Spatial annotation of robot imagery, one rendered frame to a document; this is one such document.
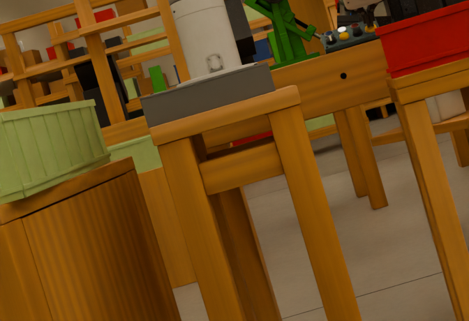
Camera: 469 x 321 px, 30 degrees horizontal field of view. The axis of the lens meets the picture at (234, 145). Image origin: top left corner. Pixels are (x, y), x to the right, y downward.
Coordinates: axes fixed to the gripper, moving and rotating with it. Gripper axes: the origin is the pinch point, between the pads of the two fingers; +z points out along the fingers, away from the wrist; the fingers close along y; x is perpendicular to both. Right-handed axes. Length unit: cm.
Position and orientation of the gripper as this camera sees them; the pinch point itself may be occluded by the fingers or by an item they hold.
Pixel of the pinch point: (368, 17)
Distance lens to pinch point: 227.6
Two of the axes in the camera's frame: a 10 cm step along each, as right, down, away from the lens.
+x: -0.8, -6.2, 7.8
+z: 2.9, 7.3, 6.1
